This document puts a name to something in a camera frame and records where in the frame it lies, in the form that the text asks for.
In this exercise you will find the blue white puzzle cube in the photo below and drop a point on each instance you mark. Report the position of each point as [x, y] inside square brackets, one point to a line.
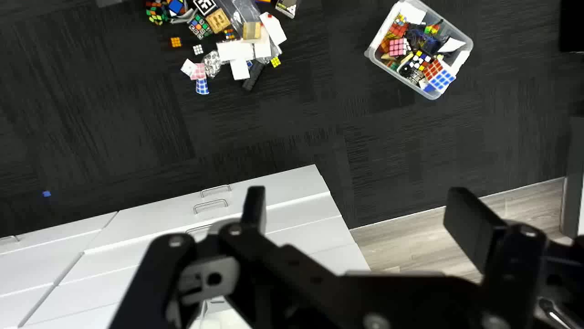
[441, 81]

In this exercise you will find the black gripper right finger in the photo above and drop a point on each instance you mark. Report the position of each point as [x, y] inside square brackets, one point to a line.
[471, 225]

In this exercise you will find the orange white puzzle cube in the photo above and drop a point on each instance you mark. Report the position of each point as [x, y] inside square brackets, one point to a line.
[432, 68]

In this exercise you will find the white tilted card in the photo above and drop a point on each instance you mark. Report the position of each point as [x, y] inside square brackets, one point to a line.
[273, 28]

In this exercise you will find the small pink white cube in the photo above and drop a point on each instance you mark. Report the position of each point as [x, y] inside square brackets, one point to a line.
[193, 70]

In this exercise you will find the tan wooden block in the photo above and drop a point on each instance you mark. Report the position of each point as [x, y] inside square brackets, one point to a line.
[217, 20]

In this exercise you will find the small blue white cube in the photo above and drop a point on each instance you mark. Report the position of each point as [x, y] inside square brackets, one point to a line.
[200, 86]

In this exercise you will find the green multicolour puzzle cube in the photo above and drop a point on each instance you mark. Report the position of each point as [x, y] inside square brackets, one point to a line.
[199, 28]

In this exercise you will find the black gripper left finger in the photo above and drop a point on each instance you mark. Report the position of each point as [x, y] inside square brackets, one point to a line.
[253, 205]

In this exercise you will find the pink white puzzle cube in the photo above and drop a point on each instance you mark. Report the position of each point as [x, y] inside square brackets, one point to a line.
[398, 46]

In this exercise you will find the large white paper sheet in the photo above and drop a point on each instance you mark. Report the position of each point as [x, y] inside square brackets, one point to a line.
[233, 50]

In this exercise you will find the small orange square tile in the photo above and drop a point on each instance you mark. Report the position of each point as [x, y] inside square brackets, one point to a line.
[175, 42]

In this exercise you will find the black white marker card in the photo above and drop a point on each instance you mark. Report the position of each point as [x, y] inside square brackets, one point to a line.
[204, 6]

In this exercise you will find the small blue floor piece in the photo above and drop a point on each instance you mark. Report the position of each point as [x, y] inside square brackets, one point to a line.
[45, 194]

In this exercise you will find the white plastic toy bin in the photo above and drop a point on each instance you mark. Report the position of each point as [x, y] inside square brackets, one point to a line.
[419, 52]

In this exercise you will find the small yellow piece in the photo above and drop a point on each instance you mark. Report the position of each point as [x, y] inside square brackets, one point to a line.
[275, 61]

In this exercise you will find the small white paper sheet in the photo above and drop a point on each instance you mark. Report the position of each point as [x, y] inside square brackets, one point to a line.
[239, 70]

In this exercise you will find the white paper card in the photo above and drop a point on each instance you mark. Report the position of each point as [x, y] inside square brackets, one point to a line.
[450, 44]

